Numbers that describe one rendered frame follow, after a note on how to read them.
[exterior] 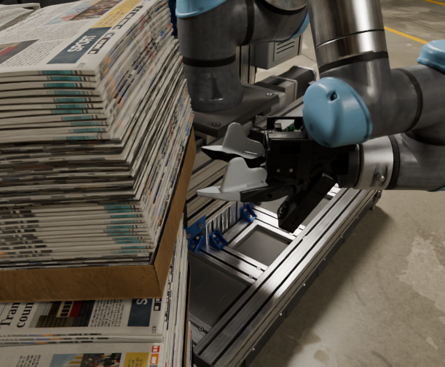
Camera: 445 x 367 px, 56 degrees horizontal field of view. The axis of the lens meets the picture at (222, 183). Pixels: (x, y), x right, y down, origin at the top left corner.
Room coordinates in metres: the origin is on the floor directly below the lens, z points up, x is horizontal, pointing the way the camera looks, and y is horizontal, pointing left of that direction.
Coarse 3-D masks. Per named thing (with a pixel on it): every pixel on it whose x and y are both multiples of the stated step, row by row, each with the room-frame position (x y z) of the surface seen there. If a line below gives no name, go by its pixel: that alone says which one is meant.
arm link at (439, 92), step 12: (432, 48) 0.48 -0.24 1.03; (444, 48) 0.48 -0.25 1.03; (420, 60) 0.49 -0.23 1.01; (432, 60) 0.47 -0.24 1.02; (444, 60) 0.46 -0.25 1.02; (420, 72) 0.45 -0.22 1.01; (432, 72) 0.46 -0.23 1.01; (444, 72) 0.46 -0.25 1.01; (420, 84) 0.44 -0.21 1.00; (432, 84) 0.44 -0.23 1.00; (444, 84) 0.45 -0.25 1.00; (432, 96) 0.43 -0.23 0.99; (444, 96) 0.44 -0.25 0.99; (432, 108) 0.43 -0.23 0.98; (444, 108) 0.44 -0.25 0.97; (420, 120) 0.43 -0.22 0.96; (432, 120) 0.44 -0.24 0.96; (444, 120) 0.45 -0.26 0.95; (408, 132) 0.48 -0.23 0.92; (420, 132) 0.46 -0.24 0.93; (432, 132) 0.46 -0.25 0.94; (444, 132) 0.45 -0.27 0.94; (432, 144) 0.45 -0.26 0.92; (444, 144) 0.45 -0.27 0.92
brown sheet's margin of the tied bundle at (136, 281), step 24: (192, 144) 0.53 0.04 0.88; (192, 168) 0.50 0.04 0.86; (168, 216) 0.34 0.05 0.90; (168, 240) 0.32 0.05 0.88; (168, 264) 0.31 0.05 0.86; (0, 288) 0.28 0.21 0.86; (24, 288) 0.28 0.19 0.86; (48, 288) 0.27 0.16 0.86; (72, 288) 0.27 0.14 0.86; (96, 288) 0.27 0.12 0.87; (120, 288) 0.27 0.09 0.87; (144, 288) 0.27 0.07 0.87
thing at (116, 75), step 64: (128, 0) 0.50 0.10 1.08; (0, 64) 0.29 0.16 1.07; (64, 64) 0.28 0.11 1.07; (128, 64) 0.34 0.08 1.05; (0, 128) 0.27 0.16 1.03; (64, 128) 0.27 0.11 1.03; (128, 128) 0.29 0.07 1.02; (0, 192) 0.28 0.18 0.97; (64, 192) 0.27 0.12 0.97; (128, 192) 0.27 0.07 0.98; (0, 256) 0.28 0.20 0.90; (64, 256) 0.28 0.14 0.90; (128, 256) 0.27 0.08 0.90
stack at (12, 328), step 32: (0, 320) 0.27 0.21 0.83; (32, 320) 0.26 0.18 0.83; (64, 320) 0.26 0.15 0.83; (96, 320) 0.26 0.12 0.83; (128, 320) 0.26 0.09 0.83; (160, 320) 0.26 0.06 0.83; (0, 352) 0.23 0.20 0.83; (32, 352) 0.23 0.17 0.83; (64, 352) 0.23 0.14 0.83; (96, 352) 0.23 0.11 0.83; (128, 352) 0.23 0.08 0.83; (160, 352) 0.23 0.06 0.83
